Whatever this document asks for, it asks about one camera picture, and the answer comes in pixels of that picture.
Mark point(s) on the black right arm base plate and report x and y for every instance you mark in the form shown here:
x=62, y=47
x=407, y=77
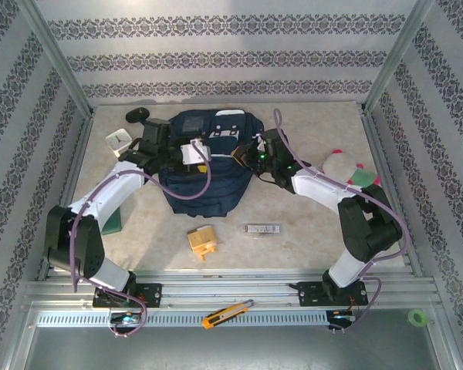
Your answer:
x=308, y=294

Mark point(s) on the green book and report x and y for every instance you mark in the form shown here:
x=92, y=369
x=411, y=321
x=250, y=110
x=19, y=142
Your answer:
x=113, y=225

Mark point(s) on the white pink green plush toy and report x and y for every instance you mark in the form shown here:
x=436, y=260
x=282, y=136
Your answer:
x=337, y=165

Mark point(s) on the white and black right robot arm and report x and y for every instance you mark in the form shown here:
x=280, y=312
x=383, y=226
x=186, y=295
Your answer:
x=320, y=187

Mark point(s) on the aluminium mounting rail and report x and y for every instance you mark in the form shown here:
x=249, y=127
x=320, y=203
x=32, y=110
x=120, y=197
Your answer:
x=231, y=289

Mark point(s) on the orange utility knife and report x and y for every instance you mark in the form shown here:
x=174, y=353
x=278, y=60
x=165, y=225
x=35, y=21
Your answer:
x=225, y=314

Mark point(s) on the aluminium frame post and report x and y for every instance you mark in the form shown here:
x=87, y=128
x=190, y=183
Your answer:
x=397, y=58
x=56, y=58

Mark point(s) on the yellow pencil sharpener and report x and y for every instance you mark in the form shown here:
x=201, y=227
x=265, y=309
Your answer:
x=201, y=241

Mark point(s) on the navy blue backpack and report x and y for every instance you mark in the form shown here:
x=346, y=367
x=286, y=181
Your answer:
x=208, y=189

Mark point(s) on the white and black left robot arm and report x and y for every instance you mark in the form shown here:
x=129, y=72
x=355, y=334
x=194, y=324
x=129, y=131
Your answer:
x=108, y=192

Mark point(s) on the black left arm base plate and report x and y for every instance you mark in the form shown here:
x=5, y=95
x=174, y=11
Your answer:
x=150, y=294

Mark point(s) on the aluminium side rail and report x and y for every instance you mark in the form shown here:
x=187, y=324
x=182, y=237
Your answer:
x=375, y=138
x=82, y=146

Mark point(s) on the small white desk clock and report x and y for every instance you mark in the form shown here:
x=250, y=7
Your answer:
x=117, y=140

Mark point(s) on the black computer mouse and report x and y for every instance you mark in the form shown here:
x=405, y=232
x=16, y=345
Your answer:
x=137, y=115

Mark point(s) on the green tape roll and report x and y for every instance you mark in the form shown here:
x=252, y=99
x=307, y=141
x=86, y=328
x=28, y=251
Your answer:
x=412, y=317

